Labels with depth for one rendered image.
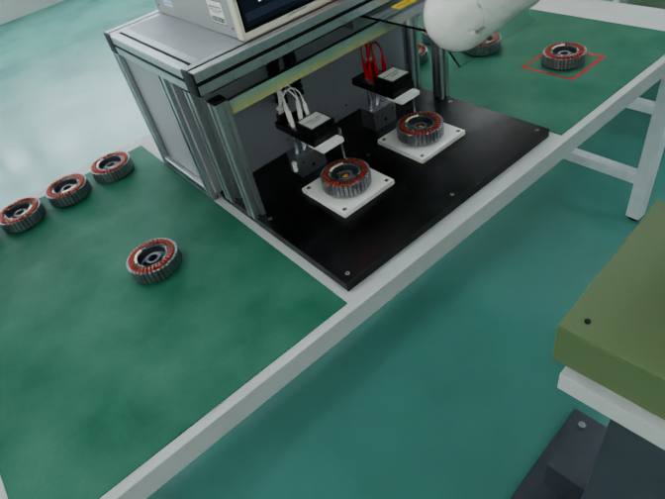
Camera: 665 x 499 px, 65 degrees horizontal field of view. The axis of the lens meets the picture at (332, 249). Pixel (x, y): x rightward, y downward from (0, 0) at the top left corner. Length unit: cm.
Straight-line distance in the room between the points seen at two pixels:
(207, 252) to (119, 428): 41
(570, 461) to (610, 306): 83
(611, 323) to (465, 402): 92
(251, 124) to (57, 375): 68
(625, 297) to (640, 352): 10
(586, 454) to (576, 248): 82
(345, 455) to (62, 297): 90
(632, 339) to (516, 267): 126
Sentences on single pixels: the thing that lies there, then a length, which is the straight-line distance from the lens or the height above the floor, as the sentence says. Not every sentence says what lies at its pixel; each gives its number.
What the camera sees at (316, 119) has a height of 92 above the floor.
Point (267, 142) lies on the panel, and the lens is 133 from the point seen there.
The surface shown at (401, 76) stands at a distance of 129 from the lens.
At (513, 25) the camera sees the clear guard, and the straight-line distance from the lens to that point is 123.
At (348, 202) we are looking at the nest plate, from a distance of 114.
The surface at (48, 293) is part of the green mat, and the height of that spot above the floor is 75.
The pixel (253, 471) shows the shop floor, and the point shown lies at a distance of 170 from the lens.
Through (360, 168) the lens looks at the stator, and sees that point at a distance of 117.
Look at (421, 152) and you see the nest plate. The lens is 126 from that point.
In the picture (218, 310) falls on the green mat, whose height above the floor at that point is 75.
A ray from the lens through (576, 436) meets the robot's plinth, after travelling 168.
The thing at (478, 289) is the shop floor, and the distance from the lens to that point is 198.
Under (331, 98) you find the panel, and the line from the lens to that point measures 142.
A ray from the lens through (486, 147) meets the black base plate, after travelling 128.
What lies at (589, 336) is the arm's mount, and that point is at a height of 83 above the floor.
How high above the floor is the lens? 148
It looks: 42 degrees down
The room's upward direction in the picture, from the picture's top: 14 degrees counter-clockwise
